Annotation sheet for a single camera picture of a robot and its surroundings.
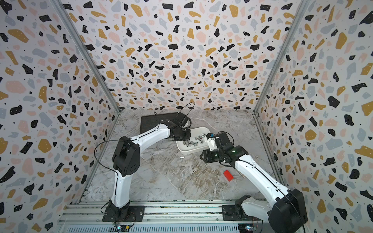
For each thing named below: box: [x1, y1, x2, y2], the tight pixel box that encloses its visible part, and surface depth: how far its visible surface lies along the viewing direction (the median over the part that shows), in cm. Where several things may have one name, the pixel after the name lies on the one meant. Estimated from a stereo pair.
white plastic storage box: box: [175, 127, 211, 155], surface depth 102 cm
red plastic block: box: [223, 169, 234, 182], surface depth 88 cm
